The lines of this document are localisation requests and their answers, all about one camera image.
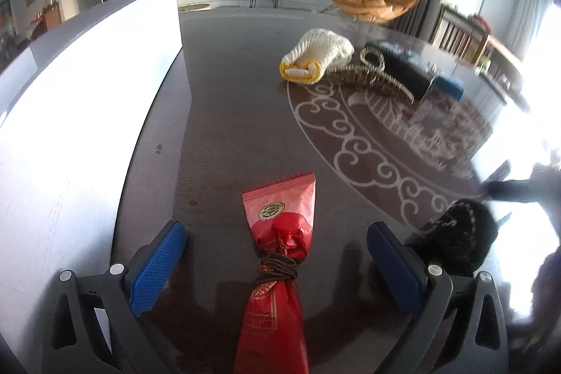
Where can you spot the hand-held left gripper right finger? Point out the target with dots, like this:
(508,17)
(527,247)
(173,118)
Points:
(394,264)

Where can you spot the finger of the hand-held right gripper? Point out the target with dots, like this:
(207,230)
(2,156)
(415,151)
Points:
(517,188)

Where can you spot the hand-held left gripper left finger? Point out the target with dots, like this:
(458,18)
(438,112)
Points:
(155,269)

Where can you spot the black fuzzy hat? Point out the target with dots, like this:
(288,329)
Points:
(460,238)

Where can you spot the red snack packet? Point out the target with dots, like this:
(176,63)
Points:
(280,207)

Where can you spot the black printed box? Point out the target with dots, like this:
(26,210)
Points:
(403,71)

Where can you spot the white board panel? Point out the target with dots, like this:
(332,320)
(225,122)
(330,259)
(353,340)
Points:
(87,115)

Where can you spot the dark wooden desktop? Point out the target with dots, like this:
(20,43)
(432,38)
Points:
(228,115)

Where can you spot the clear plastic pouch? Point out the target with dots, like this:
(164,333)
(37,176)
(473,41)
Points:
(438,124)

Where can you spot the blue box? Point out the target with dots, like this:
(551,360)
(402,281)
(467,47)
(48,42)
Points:
(451,87)

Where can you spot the green plastic stool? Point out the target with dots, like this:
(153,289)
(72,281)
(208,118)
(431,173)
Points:
(484,63)

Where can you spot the wooden chair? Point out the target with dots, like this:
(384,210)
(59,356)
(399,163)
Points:
(456,34)

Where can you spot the woven hair claw clip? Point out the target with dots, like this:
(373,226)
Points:
(372,82)

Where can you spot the white knitted hat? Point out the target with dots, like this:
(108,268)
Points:
(320,49)

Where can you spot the orange lounge chair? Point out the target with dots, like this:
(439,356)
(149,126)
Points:
(372,1)

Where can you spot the wooden sideboard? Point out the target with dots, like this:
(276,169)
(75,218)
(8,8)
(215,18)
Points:
(48,19)

